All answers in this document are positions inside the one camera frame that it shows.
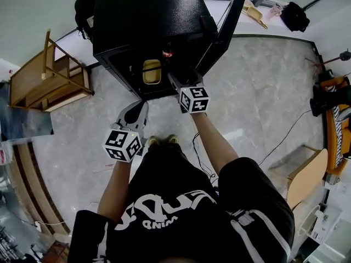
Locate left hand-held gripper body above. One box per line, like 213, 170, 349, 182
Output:
102, 100, 150, 163

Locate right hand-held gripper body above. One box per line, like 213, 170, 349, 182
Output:
167, 67, 210, 115

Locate red label drink bottle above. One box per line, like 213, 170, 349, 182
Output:
161, 41, 176, 63

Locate black fridge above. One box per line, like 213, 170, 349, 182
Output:
92, 0, 247, 102

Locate person's right forearm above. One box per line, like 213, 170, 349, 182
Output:
189, 111, 239, 175

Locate person's left forearm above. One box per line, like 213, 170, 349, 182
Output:
97, 157, 135, 225

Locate yellow plastic container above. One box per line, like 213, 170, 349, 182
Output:
142, 59, 162, 85

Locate wooden shelf unit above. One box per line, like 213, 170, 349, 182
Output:
8, 28, 95, 113

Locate glass table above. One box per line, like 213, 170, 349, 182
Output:
0, 88, 54, 142

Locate black printed t-shirt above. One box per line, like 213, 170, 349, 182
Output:
67, 143, 296, 263

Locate beige dustpan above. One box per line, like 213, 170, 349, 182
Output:
241, 5, 268, 30

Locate pink small item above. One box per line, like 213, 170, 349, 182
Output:
267, 3, 284, 20

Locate black stand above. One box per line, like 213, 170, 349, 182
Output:
309, 85, 334, 117

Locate black bag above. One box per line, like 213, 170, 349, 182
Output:
280, 1, 311, 33

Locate light wooden chair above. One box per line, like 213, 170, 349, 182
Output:
268, 144, 329, 211

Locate black backpack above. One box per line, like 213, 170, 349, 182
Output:
74, 0, 96, 41

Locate orange tray with striped cloth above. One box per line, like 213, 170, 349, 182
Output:
319, 75, 351, 175

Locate stick with black head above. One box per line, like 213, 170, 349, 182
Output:
305, 50, 351, 66

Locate white appliance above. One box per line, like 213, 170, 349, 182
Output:
297, 203, 344, 244

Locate thin black floor cable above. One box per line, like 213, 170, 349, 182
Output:
257, 109, 314, 166

